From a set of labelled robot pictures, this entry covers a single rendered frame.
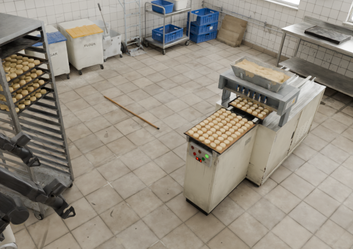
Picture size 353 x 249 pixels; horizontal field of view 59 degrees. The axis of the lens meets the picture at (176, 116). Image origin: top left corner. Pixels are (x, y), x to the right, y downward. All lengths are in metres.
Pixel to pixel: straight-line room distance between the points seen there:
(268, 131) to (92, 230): 1.93
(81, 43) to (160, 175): 2.81
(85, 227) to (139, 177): 0.81
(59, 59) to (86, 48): 0.50
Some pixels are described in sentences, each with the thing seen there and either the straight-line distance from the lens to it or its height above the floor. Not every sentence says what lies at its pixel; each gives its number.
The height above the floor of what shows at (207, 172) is 0.60.
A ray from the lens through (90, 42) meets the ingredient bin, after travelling 5.61.
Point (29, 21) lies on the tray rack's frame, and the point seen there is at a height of 1.82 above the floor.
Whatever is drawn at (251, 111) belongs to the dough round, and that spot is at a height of 0.92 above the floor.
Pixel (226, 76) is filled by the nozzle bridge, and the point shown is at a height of 1.18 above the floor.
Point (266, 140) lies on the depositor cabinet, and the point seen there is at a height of 0.69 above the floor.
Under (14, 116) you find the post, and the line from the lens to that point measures 2.61.
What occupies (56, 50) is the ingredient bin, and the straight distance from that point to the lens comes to 5.39.
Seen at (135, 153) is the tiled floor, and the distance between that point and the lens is 3.96.
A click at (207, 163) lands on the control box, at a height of 0.74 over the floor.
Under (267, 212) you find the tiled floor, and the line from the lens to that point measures 3.53.
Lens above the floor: 2.63
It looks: 35 degrees down
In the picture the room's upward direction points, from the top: 3 degrees clockwise
